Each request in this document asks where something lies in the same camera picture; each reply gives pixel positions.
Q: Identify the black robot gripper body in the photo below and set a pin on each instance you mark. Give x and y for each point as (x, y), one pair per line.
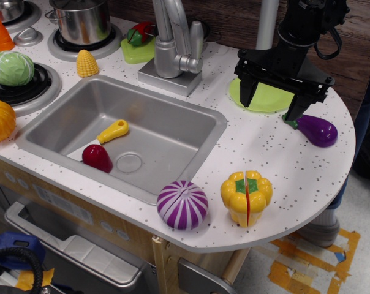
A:
(286, 67)

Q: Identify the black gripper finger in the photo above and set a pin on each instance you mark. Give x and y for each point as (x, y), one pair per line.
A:
(300, 103)
(248, 87)

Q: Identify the purple toy eggplant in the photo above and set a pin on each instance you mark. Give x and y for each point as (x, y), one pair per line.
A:
(318, 131)

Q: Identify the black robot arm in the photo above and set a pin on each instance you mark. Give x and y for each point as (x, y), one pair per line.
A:
(306, 21)

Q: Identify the light green plastic plate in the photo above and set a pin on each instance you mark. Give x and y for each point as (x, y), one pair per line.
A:
(266, 99)

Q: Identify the grey vertical pole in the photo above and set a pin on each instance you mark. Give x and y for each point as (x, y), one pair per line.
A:
(267, 22)

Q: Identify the silver toy faucet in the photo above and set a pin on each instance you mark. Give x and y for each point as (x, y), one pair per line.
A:
(177, 63)

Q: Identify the silver toy sink basin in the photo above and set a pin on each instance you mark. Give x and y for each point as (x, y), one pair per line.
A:
(167, 139)

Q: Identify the yellow toy bell pepper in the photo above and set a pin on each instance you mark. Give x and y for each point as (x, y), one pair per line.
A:
(246, 194)

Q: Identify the red green toy pepper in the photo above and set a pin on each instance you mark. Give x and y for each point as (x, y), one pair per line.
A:
(140, 33)

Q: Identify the grey shoe with white sock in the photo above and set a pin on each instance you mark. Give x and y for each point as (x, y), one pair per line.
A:
(323, 230)

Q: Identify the purple striped toy onion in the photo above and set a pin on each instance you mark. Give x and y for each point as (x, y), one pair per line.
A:
(182, 205)

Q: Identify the yellow toy corn cob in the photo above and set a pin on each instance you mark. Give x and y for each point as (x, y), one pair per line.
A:
(86, 64)

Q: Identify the orange floor tape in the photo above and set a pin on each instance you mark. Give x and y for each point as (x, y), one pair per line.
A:
(301, 267)

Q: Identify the dark red toy pear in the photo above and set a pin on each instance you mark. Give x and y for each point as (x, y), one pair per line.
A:
(96, 156)

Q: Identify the large steel pot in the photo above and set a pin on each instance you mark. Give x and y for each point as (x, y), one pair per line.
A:
(82, 22)

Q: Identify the rear right stove burner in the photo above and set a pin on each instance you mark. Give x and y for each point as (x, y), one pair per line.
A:
(66, 51)

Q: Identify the stove burner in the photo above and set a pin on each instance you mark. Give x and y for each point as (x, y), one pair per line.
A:
(35, 95)
(66, 51)

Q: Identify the front left stove burner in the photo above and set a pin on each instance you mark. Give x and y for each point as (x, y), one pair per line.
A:
(35, 95)

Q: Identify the silver stove knob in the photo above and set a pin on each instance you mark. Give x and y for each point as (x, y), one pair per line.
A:
(28, 37)

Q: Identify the green toy cabbage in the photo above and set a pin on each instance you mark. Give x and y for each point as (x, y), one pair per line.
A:
(16, 69)

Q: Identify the orange toy pumpkin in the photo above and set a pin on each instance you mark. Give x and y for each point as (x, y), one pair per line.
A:
(7, 120)

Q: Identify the orange toy carrot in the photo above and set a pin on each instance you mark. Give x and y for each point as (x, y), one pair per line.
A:
(6, 42)

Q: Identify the small steel pot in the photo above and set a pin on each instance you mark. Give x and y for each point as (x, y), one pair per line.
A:
(10, 10)

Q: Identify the yellow handled toy knife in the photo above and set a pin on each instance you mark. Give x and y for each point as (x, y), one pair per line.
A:
(117, 129)

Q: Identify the silver oven door handle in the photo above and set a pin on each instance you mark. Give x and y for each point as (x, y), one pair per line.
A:
(81, 253)

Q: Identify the blue clamp with black cable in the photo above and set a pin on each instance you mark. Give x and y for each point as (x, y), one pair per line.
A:
(19, 251)

